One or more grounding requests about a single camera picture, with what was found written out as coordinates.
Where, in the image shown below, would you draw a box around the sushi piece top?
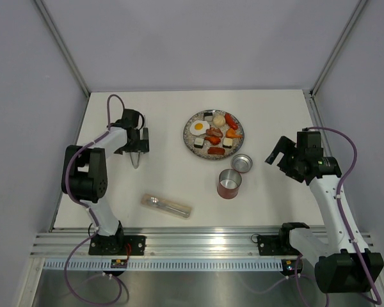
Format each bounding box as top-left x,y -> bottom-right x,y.
204,112 -> 213,122

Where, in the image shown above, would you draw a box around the metal serving tongs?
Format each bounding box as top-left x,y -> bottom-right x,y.
130,152 -> 141,169

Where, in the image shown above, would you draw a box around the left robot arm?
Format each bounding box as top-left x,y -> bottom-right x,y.
61,124 -> 149,255

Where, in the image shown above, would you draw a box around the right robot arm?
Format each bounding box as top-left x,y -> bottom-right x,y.
265,131 -> 384,294

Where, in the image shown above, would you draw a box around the silver tin lid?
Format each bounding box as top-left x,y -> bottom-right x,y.
230,154 -> 253,173

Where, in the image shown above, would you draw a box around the orange chicken drumstick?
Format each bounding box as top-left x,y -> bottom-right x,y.
225,128 -> 244,139

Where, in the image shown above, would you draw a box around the red tin can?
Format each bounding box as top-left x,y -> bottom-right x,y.
217,169 -> 242,200

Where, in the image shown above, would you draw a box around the toy fried egg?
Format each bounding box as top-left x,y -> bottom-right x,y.
189,120 -> 211,136

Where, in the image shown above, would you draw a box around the red sausage top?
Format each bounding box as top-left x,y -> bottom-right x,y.
225,113 -> 239,130

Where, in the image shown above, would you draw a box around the red sausage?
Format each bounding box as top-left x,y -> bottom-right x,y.
207,147 -> 225,155
225,113 -> 239,130

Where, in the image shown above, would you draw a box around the orange red chicken wing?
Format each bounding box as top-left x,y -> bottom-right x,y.
204,136 -> 221,146

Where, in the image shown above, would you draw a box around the red sausage bottom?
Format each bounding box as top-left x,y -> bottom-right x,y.
207,147 -> 225,155

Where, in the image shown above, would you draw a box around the metal spoon in case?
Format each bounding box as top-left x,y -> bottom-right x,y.
148,197 -> 189,216

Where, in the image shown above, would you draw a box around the bacon wrapped roll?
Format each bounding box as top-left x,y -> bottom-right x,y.
206,127 -> 223,138

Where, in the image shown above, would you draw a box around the speckled ceramic plate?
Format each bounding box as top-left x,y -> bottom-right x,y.
182,109 -> 244,160

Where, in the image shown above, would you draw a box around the beige steamed bun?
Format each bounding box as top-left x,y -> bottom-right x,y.
212,114 -> 226,128

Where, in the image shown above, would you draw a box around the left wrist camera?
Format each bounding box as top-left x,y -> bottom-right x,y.
121,109 -> 145,129

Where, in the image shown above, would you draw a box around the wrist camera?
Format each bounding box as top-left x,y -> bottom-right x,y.
296,130 -> 323,151
121,109 -> 145,129

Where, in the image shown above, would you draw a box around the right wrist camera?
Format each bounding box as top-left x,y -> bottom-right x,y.
296,130 -> 323,151

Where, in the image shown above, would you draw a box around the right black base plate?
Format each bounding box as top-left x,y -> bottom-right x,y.
256,235 -> 300,256

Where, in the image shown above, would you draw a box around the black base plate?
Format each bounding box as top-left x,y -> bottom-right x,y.
88,235 -> 147,256
256,235 -> 300,256

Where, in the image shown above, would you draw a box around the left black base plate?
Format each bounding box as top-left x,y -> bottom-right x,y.
88,235 -> 147,256

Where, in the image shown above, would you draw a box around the white slotted cable duct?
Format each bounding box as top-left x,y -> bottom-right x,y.
44,258 -> 283,272

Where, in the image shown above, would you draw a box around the aluminium mounting rail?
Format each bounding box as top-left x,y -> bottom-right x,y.
29,226 -> 279,258

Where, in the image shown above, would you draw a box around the left aluminium frame post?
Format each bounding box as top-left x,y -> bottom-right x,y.
32,0 -> 91,99

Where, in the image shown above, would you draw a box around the aluminium frame post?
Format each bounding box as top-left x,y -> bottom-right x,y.
32,0 -> 91,99
310,0 -> 370,98

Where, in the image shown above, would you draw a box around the right aluminium frame post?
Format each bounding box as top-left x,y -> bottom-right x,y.
310,0 -> 370,98

